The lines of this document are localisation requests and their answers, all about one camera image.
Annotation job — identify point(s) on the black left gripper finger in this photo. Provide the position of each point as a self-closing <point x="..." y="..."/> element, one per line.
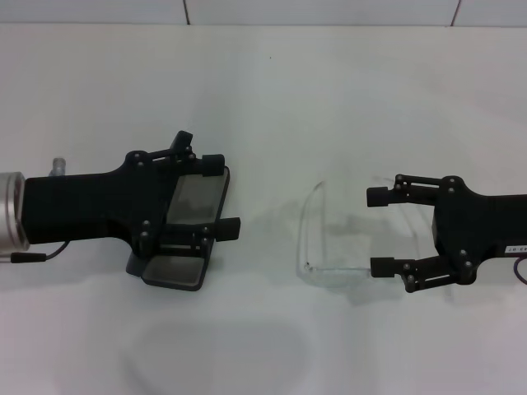
<point x="213" y="166"/>
<point x="228" y="229"/>

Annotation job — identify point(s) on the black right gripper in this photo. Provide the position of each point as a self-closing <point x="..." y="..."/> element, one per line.
<point x="477" y="226"/>

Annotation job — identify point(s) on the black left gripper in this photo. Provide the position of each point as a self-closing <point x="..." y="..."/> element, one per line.
<point x="82" y="205"/>

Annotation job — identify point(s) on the black glasses case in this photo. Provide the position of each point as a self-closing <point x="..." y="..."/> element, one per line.
<point x="177" y="277"/>

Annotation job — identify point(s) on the clear white glasses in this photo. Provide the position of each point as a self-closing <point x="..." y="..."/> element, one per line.
<point x="306" y="268"/>

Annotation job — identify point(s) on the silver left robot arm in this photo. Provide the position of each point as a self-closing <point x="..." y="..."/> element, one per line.
<point x="10" y="214"/>

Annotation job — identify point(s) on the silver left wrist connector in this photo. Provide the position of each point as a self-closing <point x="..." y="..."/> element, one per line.
<point x="60" y="165"/>

